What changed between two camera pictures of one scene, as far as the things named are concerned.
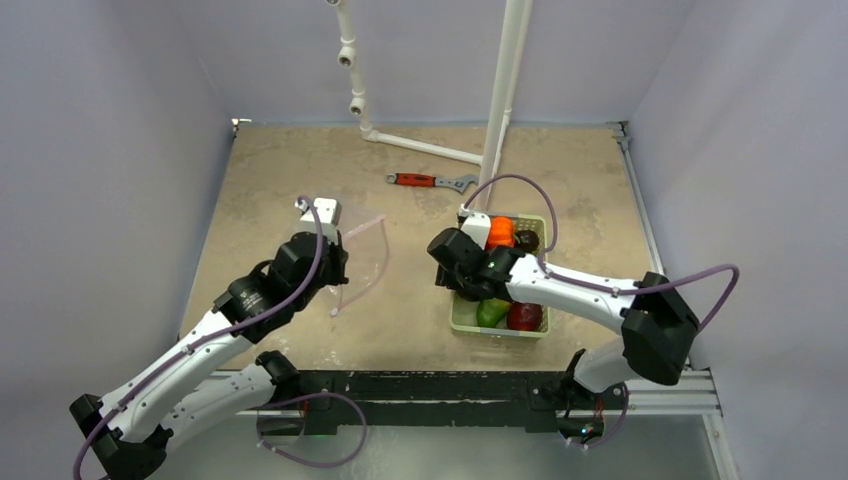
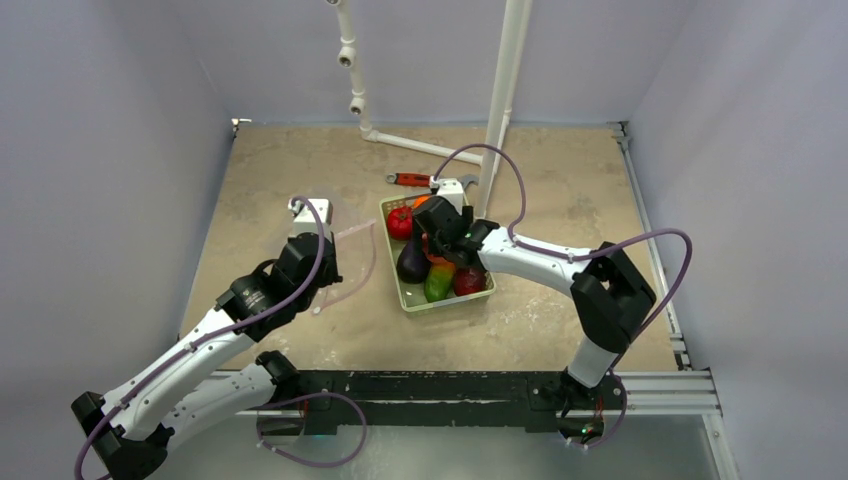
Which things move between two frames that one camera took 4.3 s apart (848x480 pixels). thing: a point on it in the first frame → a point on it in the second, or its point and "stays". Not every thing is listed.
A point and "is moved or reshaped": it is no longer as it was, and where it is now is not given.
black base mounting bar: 539,396 stays
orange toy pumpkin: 501,232 is moved or reshaped
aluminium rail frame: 695,393 stays
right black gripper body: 465,285 → 438,241
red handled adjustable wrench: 462,182 stays
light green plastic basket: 463,316 → 413,296
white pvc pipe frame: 507,83 stays
